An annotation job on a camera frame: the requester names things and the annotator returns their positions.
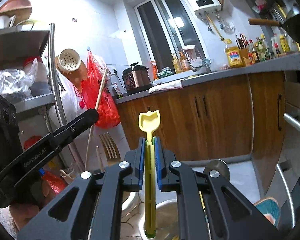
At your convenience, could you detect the orange dish soap bottle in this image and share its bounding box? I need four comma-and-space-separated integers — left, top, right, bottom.
179, 51, 191, 72

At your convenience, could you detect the gold fork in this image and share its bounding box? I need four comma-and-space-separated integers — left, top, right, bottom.
99, 133, 121, 166

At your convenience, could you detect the electric pressure cooker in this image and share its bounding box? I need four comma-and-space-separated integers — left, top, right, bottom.
122, 62, 152, 95

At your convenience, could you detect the wooden kitchen cabinet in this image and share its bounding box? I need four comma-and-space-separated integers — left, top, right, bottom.
117, 72, 285, 191

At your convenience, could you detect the metal shelf rack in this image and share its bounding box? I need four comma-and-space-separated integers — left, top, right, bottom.
0, 23, 68, 131

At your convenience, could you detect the red bag on shelf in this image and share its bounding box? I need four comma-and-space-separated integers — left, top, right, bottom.
24, 135, 66, 194

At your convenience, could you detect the plastic cup on shelf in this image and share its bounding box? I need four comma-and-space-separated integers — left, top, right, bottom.
60, 167, 76, 184

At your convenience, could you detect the wooden perforated ladle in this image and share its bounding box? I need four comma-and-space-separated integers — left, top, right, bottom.
55, 49, 88, 93

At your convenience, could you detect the yellow cooking oil bottle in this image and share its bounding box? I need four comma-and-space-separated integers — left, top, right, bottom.
225, 40, 243, 68

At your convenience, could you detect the large steel spoon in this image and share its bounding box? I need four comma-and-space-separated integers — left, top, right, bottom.
203, 159, 230, 181

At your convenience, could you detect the red plastic bag hanging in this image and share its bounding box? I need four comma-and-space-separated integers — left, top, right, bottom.
75, 51, 120, 129

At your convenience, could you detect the stainless oven door handle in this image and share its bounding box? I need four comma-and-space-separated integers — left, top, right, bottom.
283, 113, 300, 133

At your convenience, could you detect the person's left hand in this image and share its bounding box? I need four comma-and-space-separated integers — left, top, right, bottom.
9, 180, 55, 231

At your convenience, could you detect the white folded dish cloth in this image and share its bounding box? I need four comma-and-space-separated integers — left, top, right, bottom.
148, 80, 183, 94

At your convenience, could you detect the black wok wooden handle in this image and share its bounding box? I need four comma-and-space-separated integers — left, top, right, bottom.
248, 12, 300, 47

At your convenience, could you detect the quilted horse print table mat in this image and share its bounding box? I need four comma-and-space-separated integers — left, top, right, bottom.
254, 197, 281, 228

